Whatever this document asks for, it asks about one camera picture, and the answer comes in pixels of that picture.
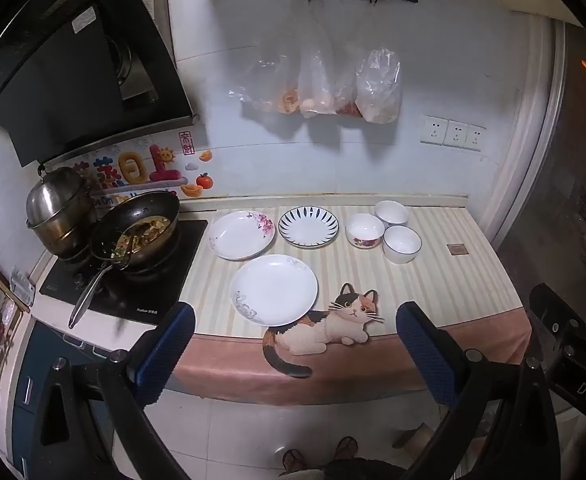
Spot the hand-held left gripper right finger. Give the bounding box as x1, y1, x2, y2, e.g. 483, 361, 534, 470
395, 301, 561, 480

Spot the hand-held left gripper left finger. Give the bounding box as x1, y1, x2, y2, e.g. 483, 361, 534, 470
25, 301, 196, 480

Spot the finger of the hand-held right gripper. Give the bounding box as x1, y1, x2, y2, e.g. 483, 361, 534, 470
529, 284, 581, 342

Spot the plain white bowl dark rim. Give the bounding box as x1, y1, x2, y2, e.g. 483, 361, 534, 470
383, 225, 422, 265

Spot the white bowl red flower print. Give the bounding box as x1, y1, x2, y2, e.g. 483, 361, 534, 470
345, 213, 386, 250

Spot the white plate blue stripe pattern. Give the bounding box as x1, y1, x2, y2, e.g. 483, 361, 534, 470
278, 206, 340, 249

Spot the black cooktop stove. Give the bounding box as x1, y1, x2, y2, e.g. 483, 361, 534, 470
39, 219, 208, 323

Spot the striped counter mat cat print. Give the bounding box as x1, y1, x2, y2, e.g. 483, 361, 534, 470
170, 205, 534, 407

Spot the beige box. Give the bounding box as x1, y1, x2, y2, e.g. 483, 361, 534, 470
392, 422, 438, 454

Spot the dark wok with food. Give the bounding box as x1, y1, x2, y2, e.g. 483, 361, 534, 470
90, 191, 181, 270

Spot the white plate grey flower print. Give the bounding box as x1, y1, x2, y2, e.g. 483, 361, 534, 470
230, 254, 319, 326

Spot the person's right foot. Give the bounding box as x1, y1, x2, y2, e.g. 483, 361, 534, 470
334, 436, 360, 462

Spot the person's foot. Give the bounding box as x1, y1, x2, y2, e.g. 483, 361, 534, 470
280, 448, 308, 476
334, 436, 360, 462

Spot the white plate pink flower print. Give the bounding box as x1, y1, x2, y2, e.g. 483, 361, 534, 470
208, 211, 276, 261

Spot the person's dark clothing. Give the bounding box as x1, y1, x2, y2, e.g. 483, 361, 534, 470
318, 457, 414, 480

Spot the blue kitchen cabinet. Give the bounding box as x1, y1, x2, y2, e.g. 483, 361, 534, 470
10, 320, 118, 476

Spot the white bowl blue heart print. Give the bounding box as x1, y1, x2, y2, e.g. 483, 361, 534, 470
375, 200, 412, 229

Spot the person's left foot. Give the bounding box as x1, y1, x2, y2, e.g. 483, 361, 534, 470
280, 448, 308, 476

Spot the stainless steel steamer pot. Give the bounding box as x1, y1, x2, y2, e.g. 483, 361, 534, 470
25, 162, 98, 259

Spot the clear plastic bag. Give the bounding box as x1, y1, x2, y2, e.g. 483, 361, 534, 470
333, 45, 366, 119
298, 45, 340, 119
228, 5, 304, 116
355, 48, 402, 124

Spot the black range hood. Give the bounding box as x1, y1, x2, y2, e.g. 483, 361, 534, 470
0, 0, 196, 168

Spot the steel handled spatula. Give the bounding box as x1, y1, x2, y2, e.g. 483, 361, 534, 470
68, 237, 134, 330

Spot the white window frame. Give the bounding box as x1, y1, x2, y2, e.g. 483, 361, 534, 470
488, 15, 568, 261

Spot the colourful wall sticker set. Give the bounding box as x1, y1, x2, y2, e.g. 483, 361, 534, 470
58, 132, 214, 207

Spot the white wall socket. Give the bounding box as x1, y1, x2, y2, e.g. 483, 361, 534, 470
420, 115, 448, 146
465, 124, 487, 152
445, 120, 469, 149

